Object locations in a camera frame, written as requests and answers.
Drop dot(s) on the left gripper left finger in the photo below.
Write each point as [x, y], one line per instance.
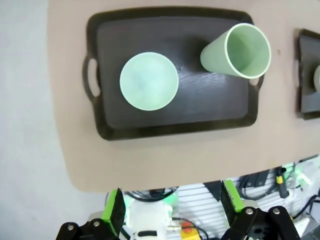
[113, 212]

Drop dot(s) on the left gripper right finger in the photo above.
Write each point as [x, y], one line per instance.
[233, 202]

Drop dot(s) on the pale green bowl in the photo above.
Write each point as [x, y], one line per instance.
[149, 81]

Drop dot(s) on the pale blue-white bowl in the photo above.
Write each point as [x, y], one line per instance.
[317, 77]

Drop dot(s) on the pale green tall cup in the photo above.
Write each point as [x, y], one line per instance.
[247, 50]

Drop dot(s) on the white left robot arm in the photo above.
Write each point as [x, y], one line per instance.
[150, 215]

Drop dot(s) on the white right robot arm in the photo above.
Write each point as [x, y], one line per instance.
[303, 177]

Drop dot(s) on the ribbed metal mounting plate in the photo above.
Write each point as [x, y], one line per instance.
[197, 202]

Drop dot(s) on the yellow emergency stop box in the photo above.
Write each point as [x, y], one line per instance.
[190, 231]

